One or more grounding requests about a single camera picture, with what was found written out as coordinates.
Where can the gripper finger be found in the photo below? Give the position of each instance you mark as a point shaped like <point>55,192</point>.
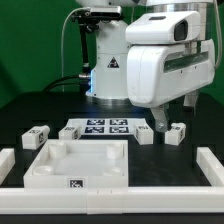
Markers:
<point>160,114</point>
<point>190,99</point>

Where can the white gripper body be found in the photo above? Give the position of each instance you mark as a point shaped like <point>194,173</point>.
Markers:
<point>159,74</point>

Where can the white square tabletop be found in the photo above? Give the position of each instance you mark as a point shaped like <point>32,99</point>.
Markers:
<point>79,164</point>

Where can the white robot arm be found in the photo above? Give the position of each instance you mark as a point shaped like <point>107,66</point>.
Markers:
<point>109,76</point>

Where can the white sheet with markers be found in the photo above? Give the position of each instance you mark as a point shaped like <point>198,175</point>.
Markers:
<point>106,126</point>

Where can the white U-shaped fence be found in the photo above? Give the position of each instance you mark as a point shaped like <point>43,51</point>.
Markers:
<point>124,200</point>

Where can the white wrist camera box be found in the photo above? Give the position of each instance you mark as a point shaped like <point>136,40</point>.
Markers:
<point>164,28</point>

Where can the black camera on stand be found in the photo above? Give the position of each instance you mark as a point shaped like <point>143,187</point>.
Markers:
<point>88,20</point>

